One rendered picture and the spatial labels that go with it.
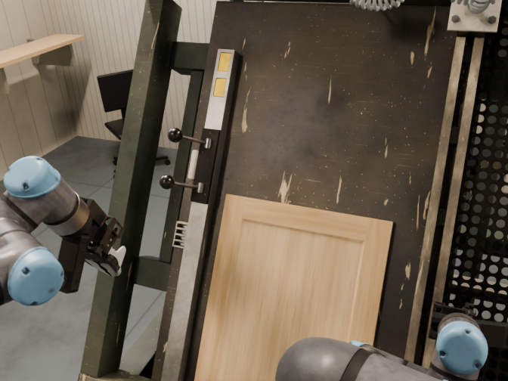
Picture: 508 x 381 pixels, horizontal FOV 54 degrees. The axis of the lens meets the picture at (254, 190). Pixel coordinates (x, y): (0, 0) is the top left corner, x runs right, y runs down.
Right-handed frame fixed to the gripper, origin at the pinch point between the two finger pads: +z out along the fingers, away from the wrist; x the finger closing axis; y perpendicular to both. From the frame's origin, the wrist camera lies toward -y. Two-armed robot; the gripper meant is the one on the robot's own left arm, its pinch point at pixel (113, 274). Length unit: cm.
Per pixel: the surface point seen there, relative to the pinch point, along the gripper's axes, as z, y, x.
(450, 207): 9, 36, -65
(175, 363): 37.6, -7.5, -4.4
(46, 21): 163, 267, 307
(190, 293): 28.4, 8.8, -4.9
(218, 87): 1, 57, -2
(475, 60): -7, 65, -65
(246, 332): 33.9, 4.2, -21.4
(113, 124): 207, 191, 212
